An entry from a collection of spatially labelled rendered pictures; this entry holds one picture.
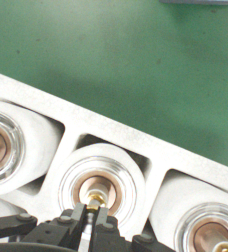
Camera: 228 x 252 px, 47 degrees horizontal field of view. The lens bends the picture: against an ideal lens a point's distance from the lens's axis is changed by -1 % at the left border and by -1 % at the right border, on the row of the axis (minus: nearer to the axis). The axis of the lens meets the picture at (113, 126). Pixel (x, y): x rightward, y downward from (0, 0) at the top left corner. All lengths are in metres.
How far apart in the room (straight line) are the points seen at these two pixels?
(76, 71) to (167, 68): 0.18
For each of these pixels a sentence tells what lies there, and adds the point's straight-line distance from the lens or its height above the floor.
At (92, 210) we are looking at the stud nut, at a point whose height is 0.33.
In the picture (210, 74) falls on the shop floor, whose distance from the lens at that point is 0.55.
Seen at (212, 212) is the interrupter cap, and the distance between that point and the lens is 0.28.
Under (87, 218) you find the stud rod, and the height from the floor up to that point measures 0.34.
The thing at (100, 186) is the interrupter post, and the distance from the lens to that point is 0.25.
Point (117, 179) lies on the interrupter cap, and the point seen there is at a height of 0.25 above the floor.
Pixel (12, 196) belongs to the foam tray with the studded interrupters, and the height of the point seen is 0.18.
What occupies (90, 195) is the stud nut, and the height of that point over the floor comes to 0.29.
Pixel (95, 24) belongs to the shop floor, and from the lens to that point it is 0.56.
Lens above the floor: 0.51
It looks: 87 degrees down
